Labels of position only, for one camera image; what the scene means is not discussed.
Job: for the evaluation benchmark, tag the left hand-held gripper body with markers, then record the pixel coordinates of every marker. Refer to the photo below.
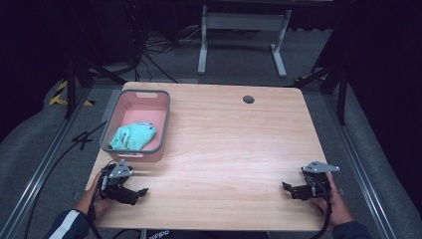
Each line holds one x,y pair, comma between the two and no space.
116,186

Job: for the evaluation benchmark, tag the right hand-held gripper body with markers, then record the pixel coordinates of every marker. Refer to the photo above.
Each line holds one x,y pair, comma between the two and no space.
315,184

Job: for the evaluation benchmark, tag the person's left hand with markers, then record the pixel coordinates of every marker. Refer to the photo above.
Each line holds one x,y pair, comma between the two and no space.
96,202

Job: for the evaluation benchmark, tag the person's right hand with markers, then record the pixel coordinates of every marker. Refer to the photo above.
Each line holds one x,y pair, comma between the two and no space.
336,205

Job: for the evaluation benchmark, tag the teal cloth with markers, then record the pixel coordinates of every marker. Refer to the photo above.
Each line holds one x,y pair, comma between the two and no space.
131,137

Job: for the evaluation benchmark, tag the black tape floor mark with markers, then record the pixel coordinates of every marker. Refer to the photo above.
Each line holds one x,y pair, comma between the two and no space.
82,140

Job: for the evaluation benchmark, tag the small white blue cloth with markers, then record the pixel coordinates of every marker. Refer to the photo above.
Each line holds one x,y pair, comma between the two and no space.
147,124

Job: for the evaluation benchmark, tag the pink basket with grey rim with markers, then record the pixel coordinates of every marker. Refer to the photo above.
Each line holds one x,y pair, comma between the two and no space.
146,109

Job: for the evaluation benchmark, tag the dark round table grommet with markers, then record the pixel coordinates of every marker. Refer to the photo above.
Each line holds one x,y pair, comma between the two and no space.
248,99

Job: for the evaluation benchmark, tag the black metal stand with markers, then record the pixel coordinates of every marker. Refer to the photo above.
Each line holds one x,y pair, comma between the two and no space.
341,89
71,86

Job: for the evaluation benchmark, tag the yellow black floor tape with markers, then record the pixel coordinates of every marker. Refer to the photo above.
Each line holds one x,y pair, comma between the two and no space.
58,98

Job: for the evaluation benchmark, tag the aluminium floor rail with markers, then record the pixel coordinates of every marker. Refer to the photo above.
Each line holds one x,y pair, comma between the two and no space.
40,172
358,166

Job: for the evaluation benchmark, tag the white metal desk frame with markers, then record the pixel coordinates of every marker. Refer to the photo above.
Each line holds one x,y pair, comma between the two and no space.
244,22

